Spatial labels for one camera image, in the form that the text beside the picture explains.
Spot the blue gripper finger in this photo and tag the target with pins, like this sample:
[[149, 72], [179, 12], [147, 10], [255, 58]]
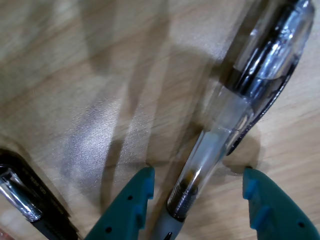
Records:
[[277, 215], [120, 215]]

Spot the clear pen grey grip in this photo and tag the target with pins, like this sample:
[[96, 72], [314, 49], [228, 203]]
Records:
[[212, 145]]

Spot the clear pen black cap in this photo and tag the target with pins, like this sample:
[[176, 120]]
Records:
[[37, 190]]

